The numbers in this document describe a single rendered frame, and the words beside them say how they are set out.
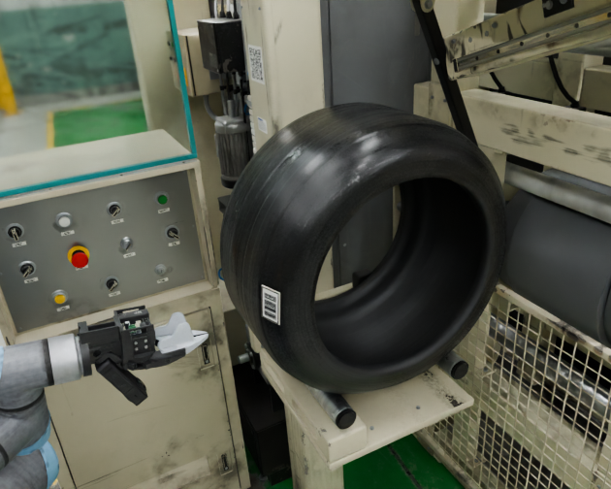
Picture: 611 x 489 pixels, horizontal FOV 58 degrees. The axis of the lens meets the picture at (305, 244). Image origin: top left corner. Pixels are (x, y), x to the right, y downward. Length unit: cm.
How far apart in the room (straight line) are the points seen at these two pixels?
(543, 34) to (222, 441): 146
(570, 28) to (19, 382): 104
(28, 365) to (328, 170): 54
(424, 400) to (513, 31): 78
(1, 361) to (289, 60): 76
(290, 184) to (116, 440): 110
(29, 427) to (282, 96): 77
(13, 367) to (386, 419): 74
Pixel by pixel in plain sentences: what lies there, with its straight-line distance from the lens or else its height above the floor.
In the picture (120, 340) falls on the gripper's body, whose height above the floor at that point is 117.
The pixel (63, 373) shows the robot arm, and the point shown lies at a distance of 95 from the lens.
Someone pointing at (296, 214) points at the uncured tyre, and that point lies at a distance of 88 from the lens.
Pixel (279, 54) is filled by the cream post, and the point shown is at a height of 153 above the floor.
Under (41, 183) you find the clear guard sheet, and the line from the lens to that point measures 142.
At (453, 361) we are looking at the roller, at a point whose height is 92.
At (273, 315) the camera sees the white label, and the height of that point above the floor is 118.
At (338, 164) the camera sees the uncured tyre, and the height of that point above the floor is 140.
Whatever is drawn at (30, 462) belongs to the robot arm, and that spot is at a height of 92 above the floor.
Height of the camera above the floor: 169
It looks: 27 degrees down
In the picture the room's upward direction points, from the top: 4 degrees counter-clockwise
